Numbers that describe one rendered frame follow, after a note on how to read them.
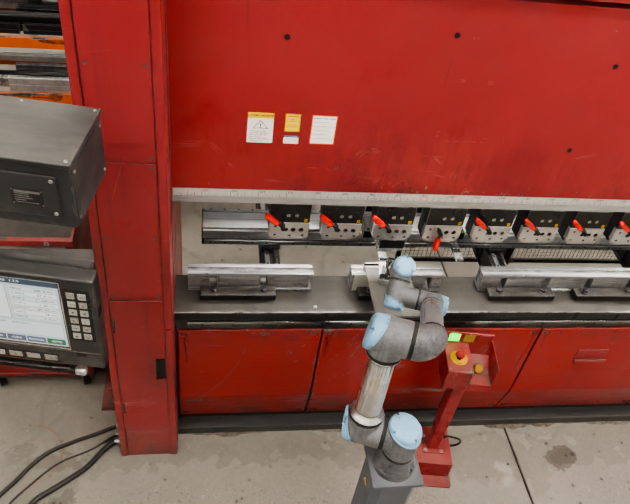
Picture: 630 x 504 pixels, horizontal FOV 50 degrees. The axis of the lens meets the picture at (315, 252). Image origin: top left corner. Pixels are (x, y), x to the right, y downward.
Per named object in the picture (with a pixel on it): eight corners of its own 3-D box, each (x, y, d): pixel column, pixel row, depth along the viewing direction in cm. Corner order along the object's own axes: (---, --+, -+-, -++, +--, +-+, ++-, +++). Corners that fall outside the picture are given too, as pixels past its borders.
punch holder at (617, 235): (608, 244, 278) (625, 213, 267) (600, 230, 284) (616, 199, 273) (641, 244, 281) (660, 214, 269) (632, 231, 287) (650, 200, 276)
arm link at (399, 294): (413, 314, 235) (421, 283, 237) (382, 305, 237) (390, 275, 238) (412, 315, 243) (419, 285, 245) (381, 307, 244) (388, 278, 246)
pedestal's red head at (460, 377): (441, 388, 278) (452, 361, 266) (436, 357, 290) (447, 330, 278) (488, 392, 280) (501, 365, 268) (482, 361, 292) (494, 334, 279)
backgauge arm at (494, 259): (491, 297, 310) (500, 275, 300) (455, 208, 356) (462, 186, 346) (508, 297, 311) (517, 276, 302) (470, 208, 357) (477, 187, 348)
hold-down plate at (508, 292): (487, 300, 288) (489, 296, 286) (483, 291, 292) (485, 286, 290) (553, 300, 293) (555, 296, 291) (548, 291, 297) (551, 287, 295)
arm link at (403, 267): (391, 275, 236) (397, 251, 237) (387, 278, 247) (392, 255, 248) (413, 281, 236) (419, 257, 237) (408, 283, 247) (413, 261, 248)
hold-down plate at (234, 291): (200, 300, 269) (200, 295, 267) (200, 290, 273) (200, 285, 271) (275, 300, 274) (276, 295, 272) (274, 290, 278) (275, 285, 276)
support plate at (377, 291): (375, 317, 258) (376, 316, 257) (364, 269, 277) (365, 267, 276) (421, 317, 261) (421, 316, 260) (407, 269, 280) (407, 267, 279)
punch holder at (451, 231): (421, 241, 265) (430, 208, 254) (416, 226, 272) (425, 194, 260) (457, 241, 268) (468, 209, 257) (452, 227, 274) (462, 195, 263)
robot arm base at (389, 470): (419, 481, 234) (425, 466, 227) (376, 483, 231) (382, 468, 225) (409, 442, 245) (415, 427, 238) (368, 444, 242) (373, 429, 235)
